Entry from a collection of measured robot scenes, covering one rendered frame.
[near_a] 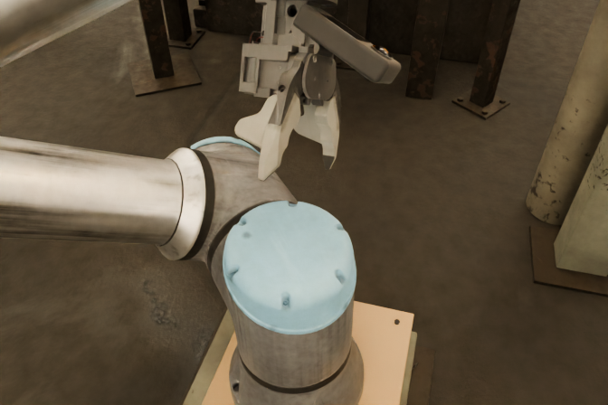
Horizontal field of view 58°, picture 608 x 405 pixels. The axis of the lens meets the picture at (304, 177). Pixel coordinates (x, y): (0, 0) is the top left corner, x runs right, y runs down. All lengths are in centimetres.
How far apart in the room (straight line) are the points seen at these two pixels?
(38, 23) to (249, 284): 33
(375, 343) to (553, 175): 61
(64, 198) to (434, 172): 99
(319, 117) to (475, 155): 92
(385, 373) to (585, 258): 57
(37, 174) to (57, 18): 26
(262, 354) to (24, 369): 59
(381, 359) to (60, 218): 48
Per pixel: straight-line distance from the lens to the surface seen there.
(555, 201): 133
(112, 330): 115
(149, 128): 159
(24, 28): 41
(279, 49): 58
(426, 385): 103
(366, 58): 55
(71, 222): 66
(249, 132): 56
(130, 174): 68
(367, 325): 88
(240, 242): 62
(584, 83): 118
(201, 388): 91
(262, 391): 74
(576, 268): 128
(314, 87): 58
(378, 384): 83
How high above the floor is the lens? 91
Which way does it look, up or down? 42 degrees down
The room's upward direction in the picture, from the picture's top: straight up
